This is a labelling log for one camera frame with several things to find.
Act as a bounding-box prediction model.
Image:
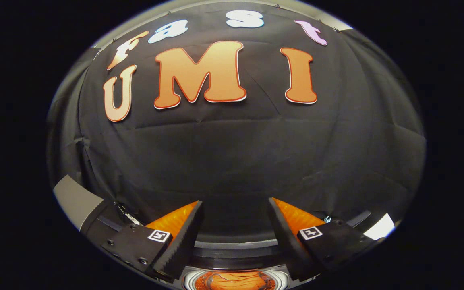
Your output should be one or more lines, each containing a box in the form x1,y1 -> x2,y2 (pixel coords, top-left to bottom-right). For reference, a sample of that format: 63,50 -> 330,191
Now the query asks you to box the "black backdrop cloth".
47,1 -> 427,226

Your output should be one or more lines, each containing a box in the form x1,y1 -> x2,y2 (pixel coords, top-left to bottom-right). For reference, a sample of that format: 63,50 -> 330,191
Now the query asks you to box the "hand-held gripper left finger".
100,200 -> 203,282

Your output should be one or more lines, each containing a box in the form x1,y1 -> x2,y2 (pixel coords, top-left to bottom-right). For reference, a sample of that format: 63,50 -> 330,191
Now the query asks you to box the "grey top-load washing machine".
81,199 -> 385,290

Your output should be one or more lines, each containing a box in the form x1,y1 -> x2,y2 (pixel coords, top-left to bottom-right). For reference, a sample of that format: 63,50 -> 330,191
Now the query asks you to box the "yellow polo shirt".
207,272 -> 268,290

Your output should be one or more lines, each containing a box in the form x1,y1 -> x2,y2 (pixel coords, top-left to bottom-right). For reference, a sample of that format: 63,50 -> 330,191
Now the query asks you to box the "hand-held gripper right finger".
267,197 -> 380,282

